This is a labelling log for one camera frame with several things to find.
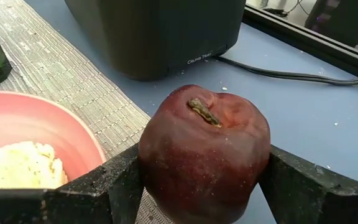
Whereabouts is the grey woven placemat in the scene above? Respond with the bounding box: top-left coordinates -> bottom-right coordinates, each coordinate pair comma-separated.
0,0 -> 174,224

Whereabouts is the pink plate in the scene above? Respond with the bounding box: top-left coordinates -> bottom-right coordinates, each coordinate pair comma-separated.
0,90 -> 107,190

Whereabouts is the black toaster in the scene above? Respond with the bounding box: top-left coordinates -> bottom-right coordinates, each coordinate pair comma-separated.
64,0 -> 247,82

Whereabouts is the toast slice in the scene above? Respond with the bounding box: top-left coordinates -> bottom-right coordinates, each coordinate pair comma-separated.
0,141 -> 70,190

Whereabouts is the black toaster power cable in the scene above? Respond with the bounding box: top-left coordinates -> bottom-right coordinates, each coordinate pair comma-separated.
213,55 -> 358,86

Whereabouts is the black table frame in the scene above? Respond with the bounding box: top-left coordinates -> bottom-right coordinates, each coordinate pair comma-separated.
242,3 -> 358,78

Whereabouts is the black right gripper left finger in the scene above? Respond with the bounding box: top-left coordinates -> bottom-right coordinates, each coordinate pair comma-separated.
0,142 -> 145,224

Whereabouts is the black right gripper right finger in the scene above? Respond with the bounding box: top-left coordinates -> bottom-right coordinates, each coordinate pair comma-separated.
259,144 -> 358,224

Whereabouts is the dark red apple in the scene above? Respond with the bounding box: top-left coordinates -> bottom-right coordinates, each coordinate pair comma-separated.
137,83 -> 272,224

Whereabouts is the black computer case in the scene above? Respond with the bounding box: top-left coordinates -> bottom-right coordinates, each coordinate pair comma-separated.
305,0 -> 358,48

